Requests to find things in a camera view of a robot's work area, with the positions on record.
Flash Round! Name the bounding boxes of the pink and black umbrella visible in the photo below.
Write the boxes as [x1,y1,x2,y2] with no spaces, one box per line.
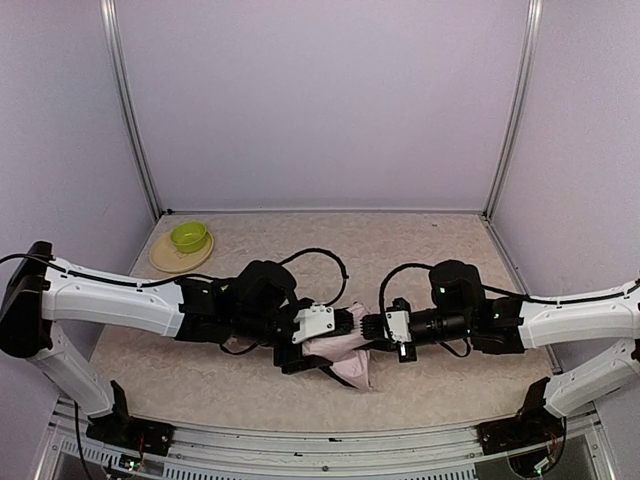
[221,301,371,391]

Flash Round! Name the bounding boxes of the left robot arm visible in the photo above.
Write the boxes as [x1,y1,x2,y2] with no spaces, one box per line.
[1,242,337,423]

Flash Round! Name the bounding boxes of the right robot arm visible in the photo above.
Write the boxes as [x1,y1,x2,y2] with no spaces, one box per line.
[361,260,639,418]

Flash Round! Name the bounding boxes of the green bowl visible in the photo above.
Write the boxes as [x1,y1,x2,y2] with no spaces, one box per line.
[170,222,208,253]

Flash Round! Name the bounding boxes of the beige plate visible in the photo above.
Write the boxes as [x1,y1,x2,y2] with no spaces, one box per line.
[149,233,214,274]

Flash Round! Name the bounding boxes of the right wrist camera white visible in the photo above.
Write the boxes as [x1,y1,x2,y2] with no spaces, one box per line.
[360,298,412,343]

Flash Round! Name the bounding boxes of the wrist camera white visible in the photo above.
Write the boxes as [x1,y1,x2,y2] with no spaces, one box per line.
[360,298,412,343]
[291,304,355,345]

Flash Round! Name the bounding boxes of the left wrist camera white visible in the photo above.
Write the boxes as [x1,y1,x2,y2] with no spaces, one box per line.
[291,304,355,345]

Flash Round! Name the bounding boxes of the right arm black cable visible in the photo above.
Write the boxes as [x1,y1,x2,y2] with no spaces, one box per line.
[377,262,640,341]

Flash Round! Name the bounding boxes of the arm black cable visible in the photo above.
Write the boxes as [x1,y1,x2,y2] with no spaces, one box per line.
[377,262,640,341]
[0,247,350,311]

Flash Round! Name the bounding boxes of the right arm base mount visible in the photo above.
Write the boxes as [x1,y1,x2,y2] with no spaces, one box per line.
[476,416,564,455]

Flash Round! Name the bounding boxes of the front aluminium rail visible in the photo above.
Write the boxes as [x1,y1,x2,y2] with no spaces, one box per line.
[28,398,618,479]

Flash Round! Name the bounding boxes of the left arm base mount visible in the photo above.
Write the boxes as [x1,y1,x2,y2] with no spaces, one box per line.
[86,417,175,457]

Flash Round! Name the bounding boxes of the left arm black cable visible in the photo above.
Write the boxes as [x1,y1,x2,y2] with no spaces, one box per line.
[0,247,350,311]

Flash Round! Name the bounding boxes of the right aluminium corner post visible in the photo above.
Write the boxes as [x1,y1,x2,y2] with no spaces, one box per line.
[483,0,543,223]

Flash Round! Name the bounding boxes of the aluminium corner post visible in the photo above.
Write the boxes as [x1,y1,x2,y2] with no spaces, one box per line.
[100,0,163,222]
[483,0,543,223]

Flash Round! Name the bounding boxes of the left aluminium corner post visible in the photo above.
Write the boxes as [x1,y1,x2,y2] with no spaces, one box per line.
[100,0,163,222]

